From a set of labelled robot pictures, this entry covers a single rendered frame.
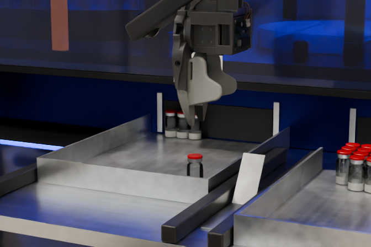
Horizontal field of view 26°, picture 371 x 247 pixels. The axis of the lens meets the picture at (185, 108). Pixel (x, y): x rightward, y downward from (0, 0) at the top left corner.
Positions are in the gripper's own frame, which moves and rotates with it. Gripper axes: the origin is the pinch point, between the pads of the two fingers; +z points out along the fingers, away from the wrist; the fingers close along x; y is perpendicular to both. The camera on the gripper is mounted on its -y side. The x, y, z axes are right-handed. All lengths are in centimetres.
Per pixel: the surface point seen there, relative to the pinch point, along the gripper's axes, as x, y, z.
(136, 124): 22.6, -20.6, 8.2
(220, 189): -4.8, 6.1, 8.5
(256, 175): -1.8, 9.9, 7.0
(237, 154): 19.3, -0.8, 10.6
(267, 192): -7.6, 13.4, 7.2
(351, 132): 27.5, 15.3, 7.3
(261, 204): -9.5, 13.3, 8.2
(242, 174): -1.9, 8.0, 7.1
